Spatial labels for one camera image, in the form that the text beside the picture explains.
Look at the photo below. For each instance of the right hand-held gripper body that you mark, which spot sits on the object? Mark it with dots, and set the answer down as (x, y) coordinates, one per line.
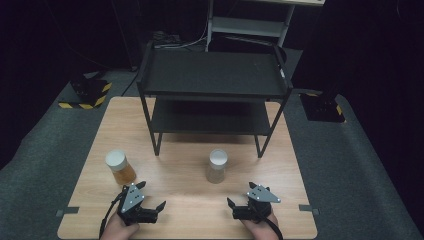
(261, 196)

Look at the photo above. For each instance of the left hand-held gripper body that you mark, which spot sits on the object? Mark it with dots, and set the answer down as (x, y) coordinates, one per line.
(131, 199)

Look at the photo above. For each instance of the orange powder jar white lid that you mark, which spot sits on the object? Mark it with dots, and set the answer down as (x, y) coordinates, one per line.
(120, 166)

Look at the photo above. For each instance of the clear jar white lid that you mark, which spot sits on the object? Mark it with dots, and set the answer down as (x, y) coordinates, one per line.
(217, 165)

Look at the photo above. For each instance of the black two-tier metal rack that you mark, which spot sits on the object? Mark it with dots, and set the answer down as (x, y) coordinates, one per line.
(213, 75)

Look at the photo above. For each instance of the person's right hand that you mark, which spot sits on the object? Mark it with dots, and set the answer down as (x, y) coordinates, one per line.
(261, 230)

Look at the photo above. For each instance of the person's left hand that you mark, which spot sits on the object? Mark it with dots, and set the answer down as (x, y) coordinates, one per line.
(116, 230)

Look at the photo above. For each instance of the grey tape strip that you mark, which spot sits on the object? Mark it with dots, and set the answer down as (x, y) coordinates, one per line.
(68, 211)
(308, 208)

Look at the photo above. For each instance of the yellow-black striped stand base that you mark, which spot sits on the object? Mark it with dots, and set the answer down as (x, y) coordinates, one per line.
(88, 91)
(321, 106)

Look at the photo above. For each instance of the grey metal stand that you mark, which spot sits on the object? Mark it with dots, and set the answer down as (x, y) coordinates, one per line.
(248, 25)

